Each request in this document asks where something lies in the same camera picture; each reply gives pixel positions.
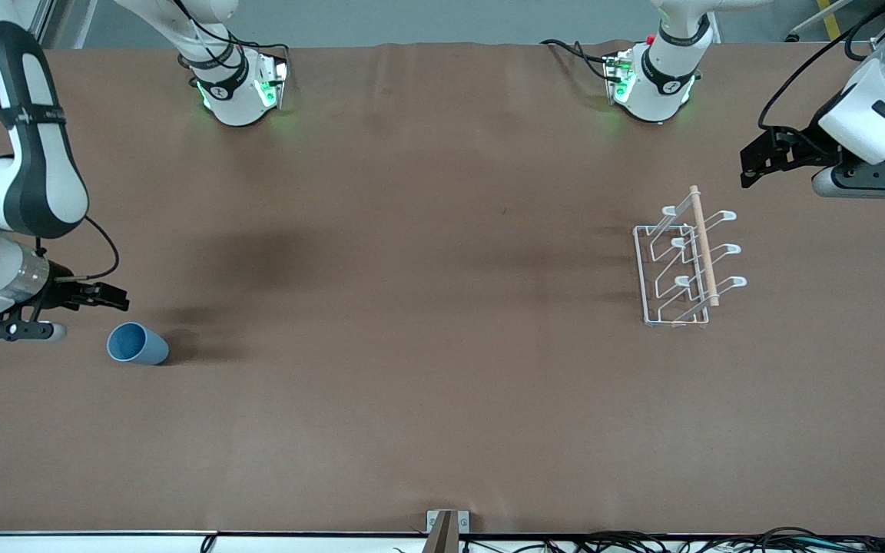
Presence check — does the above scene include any blue plastic cup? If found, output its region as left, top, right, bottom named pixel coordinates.
left=107, top=322, right=171, bottom=366

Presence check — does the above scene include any brown table cover sheet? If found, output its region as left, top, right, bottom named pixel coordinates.
left=0, top=42, right=885, bottom=536

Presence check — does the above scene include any black left arm base cable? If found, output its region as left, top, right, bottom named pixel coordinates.
left=541, top=38, right=614, bottom=81

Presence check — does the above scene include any metal bracket with dark pole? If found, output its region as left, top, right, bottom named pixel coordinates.
left=426, top=509, right=471, bottom=553

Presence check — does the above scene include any black cable bundle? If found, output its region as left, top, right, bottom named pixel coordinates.
left=458, top=526, right=885, bottom=553

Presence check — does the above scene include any white wire cup holder rack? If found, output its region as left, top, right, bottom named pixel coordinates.
left=633, top=185, right=748, bottom=328

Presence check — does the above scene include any black right arm base cable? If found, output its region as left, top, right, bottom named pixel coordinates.
left=174, top=0, right=291, bottom=71

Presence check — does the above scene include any black arm wrist cable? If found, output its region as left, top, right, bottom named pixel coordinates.
left=35, top=215, right=121, bottom=282
left=757, top=0, right=885, bottom=131

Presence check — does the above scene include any black left arm wrist cable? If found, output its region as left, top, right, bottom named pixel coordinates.
left=757, top=0, right=885, bottom=131

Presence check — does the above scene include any black arm base cable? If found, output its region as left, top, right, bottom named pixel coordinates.
left=174, top=0, right=291, bottom=71
left=541, top=38, right=614, bottom=81

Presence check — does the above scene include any black right arm wrist cable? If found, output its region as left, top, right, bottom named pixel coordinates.
left=35, top=215, right=121, bottom=282

